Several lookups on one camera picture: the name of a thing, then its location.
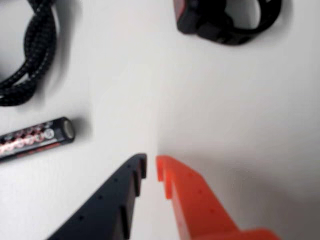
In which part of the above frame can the black ring device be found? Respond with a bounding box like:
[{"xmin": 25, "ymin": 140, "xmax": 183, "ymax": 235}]
[{"xmin": 173, "ymin": 0, "xmax": 282, "ymax": 47}]

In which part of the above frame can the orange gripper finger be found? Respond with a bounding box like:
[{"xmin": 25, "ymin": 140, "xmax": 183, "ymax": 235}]
[{"xmin": 155, "ymin": 154, "xmax": 282, "ymax": 240}]

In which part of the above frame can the black braided usb cable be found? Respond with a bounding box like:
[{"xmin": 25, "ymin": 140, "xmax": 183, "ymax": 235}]
[{"xmin": 0, "ymin": 0, "xmax": 60, "ymax": 108}]

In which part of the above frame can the navy gripper finger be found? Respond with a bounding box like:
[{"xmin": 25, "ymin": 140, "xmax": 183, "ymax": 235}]
[{"xmin": 47, "ymin": 153, "xmax": 148, "ymax": 240}]

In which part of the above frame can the black aa battery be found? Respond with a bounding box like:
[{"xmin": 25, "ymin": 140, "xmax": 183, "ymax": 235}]
[{"xmin": 0, "ymin": 116, "xmax": 76, "ymax": 163}]

